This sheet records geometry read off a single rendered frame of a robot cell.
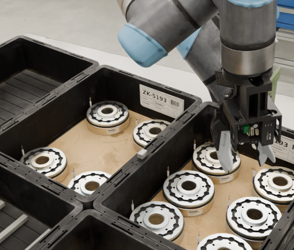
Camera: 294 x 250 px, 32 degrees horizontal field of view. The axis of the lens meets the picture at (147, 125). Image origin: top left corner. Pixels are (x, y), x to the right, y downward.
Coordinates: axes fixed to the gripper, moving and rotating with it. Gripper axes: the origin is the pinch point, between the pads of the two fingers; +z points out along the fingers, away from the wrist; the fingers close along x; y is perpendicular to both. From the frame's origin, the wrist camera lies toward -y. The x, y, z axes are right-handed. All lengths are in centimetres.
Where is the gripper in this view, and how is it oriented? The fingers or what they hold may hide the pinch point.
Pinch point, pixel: (242, 160)
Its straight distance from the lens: 88.6
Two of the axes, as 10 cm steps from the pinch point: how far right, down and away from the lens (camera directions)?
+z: 1.1, 7.9, 6.0
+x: 9.8, -1.9, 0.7
